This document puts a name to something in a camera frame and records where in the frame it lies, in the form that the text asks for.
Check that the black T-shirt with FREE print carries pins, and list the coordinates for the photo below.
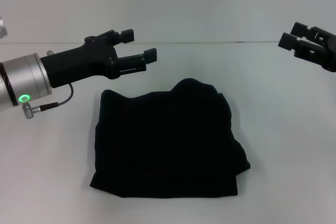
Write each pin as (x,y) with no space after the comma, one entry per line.
(170,134)

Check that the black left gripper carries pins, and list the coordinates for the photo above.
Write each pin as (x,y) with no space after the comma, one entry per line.
(78,61)

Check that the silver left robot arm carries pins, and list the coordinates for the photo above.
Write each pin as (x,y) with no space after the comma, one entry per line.
(23,79)

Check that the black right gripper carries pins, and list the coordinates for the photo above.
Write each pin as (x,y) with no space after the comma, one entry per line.
(330,53)

